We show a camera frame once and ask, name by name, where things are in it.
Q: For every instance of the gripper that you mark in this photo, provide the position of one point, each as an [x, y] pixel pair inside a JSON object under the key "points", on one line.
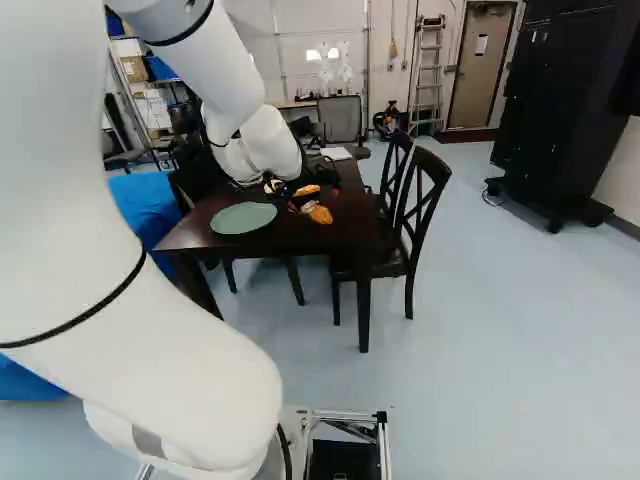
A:
{"points": [[278, 193]]}

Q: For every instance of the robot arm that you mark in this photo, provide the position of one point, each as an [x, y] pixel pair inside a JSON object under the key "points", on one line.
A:
{"points": [[75, 200]]}

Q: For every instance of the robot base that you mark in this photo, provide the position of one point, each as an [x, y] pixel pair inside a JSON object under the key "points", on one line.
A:
{"points": [[345, 450]]}

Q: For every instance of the green plate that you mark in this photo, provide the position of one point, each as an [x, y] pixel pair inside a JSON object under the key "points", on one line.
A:
{"points": [[243, 219]]}

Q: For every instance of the black bag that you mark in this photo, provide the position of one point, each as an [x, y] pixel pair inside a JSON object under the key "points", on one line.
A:
{"points": [[320, 169]]}

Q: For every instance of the dark wooden table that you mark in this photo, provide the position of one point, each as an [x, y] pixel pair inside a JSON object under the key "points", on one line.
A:
{"points": [[300, 235]]}

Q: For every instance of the white notebook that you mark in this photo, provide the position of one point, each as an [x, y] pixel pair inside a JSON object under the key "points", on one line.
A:
{"points": [[336, 152]]}

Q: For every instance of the grey mesh office chair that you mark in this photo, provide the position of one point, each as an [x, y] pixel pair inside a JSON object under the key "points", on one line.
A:
{"points": [[340, 117]]}

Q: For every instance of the dark wooden chair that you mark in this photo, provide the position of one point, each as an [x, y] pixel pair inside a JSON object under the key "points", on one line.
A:
{"points": [[425, 200], [197, 175], [395, 155]]}

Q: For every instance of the blue padded block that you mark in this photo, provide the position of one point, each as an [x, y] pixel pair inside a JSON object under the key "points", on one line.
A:
{"points": [[145, 210]]}

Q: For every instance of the metal ladder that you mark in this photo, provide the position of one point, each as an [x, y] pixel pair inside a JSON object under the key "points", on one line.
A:
{"points": [[429, 75]]}

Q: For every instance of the metal storage shelf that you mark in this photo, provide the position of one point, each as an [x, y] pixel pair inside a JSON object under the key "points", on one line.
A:
{"points": [[145, 90]]}

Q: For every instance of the beige door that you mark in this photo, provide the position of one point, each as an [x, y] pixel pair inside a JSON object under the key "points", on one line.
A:
{"points": [[482, 65]]}

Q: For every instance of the black cabinet on wheels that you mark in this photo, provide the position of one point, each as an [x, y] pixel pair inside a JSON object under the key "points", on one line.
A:
{"points": [[555, 110]]}

